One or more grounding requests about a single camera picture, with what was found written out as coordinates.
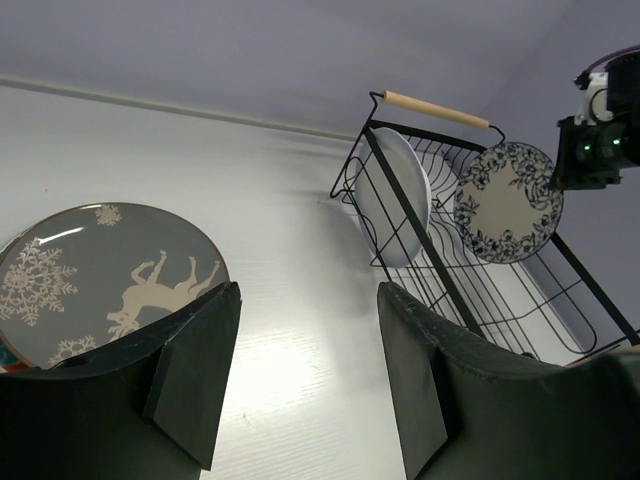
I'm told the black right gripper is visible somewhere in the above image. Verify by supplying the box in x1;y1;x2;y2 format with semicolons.
547;47;640;192

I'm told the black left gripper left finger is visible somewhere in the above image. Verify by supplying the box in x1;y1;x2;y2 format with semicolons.
1;282;242;479

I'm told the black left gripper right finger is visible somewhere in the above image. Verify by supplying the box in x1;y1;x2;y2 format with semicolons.
377;282;639;479

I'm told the blue floral plate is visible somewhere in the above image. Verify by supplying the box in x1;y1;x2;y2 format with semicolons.
453;142;564;264

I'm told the red teal plate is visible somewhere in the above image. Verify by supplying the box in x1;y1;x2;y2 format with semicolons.
1;361;28;372

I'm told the grey reindeer plate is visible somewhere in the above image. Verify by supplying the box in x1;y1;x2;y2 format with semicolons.
1;202;230;369

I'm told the white deep plate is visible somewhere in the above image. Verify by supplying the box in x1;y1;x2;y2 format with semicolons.
352;127;431;268

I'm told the green glass plate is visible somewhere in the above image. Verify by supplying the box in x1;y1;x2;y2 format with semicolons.
1;234;22;364

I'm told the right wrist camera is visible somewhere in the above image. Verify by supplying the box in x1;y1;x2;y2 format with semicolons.
574;72;614;126

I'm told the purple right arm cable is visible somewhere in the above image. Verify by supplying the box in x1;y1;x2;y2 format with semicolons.
584;43;640;76

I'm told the black wire dish rack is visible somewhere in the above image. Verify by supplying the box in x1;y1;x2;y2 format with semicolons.
331;114;639;364

